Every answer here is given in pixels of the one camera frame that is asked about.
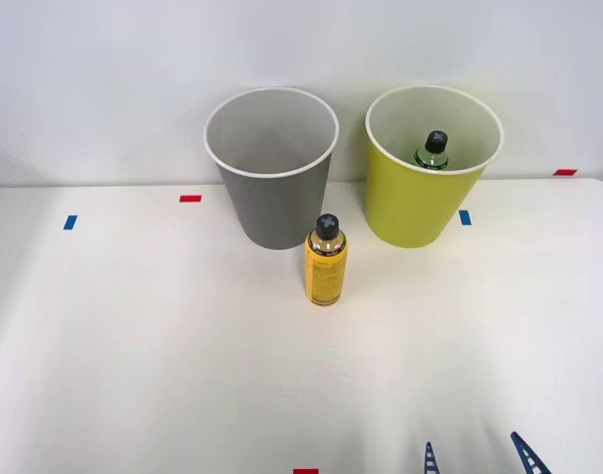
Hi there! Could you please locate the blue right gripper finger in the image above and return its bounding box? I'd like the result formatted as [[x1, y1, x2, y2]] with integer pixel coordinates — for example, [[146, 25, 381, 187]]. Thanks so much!
[[509, 431, 554, 474], [423, 440, 441, 474]]

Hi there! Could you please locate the yellow bottle with black cap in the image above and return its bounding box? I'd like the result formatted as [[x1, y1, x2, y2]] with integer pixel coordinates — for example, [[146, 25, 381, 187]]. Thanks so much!
[[303, 213, 349, 307]]

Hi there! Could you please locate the yellow-green plastic waste bin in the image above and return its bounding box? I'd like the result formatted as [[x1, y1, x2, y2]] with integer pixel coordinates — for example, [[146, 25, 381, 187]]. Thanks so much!
[[364, 84, 505, 250]]

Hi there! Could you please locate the grey plastic waste bin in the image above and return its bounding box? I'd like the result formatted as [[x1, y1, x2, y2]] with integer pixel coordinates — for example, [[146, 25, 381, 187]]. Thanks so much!
[[203, 87, 340, 251]]

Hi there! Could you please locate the green bottle with black cap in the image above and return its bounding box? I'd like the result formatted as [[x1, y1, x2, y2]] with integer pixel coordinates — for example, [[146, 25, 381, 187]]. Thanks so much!
[[412, 129, 451, 172]]

